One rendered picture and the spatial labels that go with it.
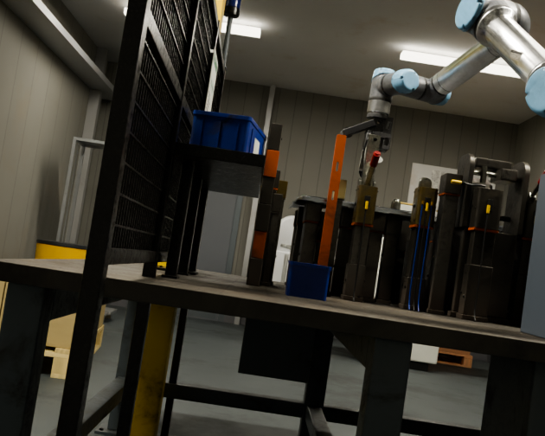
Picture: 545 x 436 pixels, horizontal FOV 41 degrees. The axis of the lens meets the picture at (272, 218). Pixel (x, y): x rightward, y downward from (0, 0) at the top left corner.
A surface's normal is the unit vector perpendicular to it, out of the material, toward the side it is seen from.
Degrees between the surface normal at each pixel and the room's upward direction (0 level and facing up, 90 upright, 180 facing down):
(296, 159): 90
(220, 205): 90
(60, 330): 90
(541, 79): 95
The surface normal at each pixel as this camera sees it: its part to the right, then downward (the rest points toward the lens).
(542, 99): -0.85, -0.07
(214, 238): 0.01, -0.06
